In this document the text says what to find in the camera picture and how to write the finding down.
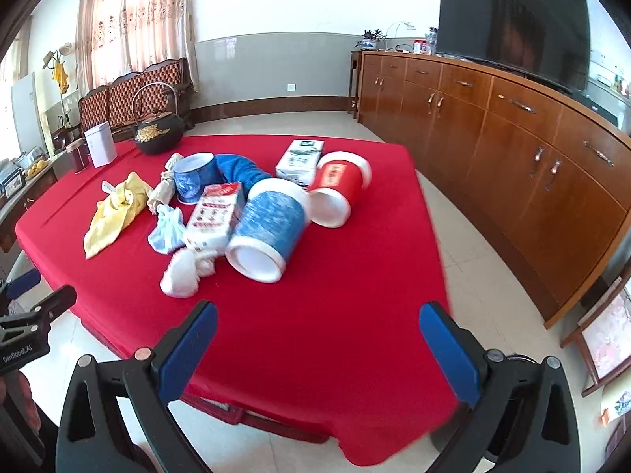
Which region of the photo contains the black iron teapot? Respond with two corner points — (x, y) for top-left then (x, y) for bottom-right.
(132, 82), (185, 156)

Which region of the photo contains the small potted plant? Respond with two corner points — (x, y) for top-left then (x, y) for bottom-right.
(355, 28), (384, 51)

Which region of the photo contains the light blue cloth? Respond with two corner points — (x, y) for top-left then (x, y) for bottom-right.
(148, 205), (187, 255)

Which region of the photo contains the black television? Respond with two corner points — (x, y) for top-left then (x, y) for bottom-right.
(438, 0), (591, 95)

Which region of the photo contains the white green carton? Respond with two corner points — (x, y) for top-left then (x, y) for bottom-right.
(274, 139), (326, 191)

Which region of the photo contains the small blue paper cup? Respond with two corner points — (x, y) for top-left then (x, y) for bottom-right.
(172, 153), (221, 205)

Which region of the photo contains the beige paper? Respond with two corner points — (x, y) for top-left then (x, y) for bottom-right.
(146, 153), (185, 216)

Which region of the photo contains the yellow cloth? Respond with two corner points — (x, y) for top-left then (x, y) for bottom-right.
(83, 171), (155, 260)

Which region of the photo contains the red white carton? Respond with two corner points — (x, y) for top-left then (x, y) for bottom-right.
(183, 182), (246, 252)

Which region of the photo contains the red paper tub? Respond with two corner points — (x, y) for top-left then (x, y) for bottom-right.
(310, 151), (372, 229)

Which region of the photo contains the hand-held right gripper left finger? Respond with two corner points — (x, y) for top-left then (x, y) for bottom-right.
(55, 300), (220, 473)

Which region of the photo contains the dark red canister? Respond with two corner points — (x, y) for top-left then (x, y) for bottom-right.
(65, 138), (91, 174)

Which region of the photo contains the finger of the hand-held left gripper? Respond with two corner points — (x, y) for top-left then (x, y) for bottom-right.
(0, 269), (41, 312)
(0, 285), (78, 331)

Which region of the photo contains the white refrigerator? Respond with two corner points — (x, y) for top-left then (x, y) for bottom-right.
(11, 72), (52, 158)

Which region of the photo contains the low wooden side cabinet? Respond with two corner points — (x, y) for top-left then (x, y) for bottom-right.
(0, 160), (62, 254)

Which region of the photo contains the red tablecloth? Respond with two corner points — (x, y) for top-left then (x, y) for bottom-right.
(15, 134), (461, 468)

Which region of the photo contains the pink patterned curtain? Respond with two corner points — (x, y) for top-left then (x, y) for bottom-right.
(75, 0), (199, 93)

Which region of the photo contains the wooden shelf stand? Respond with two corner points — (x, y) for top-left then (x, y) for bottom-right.
(559, 268), (631, 399)

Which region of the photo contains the white tin box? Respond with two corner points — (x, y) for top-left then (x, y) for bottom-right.
(84, 121), (118, 168)

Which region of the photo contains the black set-top box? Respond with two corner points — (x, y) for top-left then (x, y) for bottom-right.
(569, 88), (623, 126)

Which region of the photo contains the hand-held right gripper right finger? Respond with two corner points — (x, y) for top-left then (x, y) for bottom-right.
(419, 300), (583, 473)

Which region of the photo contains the wooden sideboard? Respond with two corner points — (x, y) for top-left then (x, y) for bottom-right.
(357, 49), (631, 330)

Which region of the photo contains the wooden bench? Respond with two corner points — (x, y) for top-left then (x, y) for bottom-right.
(78, 58), (196, 145)

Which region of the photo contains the grey blue box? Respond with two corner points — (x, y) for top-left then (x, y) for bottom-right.
(0, 158), (26, 200)

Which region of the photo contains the cream cardboard box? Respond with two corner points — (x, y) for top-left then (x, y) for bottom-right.
(599, 389), (631, 427)

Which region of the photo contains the plate of oranges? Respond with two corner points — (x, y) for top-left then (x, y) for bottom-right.
(24, 155), (51, 181)

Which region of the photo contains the large blue paper tub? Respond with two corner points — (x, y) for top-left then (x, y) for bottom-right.
(225, 177), (312, 284)

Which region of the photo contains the floral panel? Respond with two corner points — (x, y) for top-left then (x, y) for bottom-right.
(584, 291), (631, 380)

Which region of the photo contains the coat rack with yellow garment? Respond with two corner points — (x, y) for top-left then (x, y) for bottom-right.
(42, 42), (75, 124)

